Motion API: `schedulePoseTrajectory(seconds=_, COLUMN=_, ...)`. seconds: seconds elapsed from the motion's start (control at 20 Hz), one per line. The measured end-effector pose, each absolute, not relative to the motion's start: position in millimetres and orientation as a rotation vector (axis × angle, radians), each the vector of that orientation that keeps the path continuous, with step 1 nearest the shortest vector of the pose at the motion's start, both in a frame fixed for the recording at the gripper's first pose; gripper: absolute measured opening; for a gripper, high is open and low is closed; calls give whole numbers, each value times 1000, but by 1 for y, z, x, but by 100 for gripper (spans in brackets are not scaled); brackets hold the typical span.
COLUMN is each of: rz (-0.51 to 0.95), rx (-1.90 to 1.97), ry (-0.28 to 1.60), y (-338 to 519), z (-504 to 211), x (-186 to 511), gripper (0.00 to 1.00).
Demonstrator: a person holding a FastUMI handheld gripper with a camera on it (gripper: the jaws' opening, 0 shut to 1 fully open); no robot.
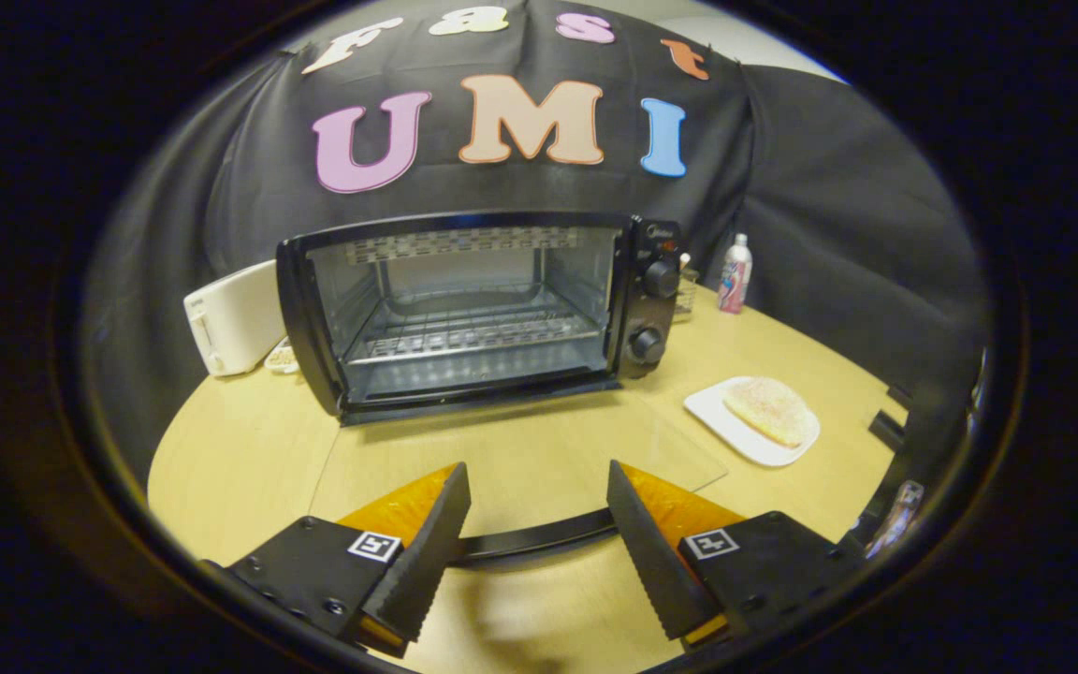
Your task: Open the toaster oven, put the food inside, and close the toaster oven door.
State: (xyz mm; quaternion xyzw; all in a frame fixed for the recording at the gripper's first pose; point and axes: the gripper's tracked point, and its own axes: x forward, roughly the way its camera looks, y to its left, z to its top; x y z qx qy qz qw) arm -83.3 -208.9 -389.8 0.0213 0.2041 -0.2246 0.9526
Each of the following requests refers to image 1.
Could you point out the white pink spray bottle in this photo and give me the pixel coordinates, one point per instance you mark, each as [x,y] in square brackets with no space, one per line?
[735,276]

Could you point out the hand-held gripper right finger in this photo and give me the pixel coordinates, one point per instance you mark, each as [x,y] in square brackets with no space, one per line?
[656,562]

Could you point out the clear glass jar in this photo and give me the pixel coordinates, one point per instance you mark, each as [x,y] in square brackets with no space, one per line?
[686,292]

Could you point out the white divided snack tray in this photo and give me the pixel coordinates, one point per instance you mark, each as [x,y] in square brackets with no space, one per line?
[283,357]

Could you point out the sugared bread bun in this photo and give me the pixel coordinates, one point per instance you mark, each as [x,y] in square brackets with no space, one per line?
[768,410]

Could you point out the white square plate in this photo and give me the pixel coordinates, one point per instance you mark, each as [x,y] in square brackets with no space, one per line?
[735,431]

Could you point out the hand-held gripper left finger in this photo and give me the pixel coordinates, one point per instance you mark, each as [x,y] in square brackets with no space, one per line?
[417,571]

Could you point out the black toaster oven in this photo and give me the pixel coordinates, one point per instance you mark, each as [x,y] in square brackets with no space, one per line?
[637,309]

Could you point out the white bread toaster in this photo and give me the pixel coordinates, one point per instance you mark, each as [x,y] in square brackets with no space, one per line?
[235,318]

